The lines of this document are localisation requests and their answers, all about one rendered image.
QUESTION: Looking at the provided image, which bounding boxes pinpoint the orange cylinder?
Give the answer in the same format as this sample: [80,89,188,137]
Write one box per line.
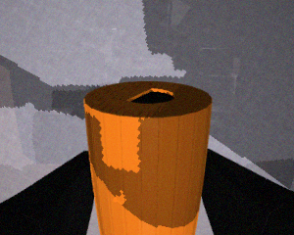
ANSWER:
[84,81,213,235]

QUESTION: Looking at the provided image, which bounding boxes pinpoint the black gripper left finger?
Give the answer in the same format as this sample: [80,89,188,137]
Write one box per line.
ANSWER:
[0,150,95,235]

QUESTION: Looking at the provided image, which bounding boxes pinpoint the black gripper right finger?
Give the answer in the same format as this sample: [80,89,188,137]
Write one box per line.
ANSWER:
[201,149,294,235]

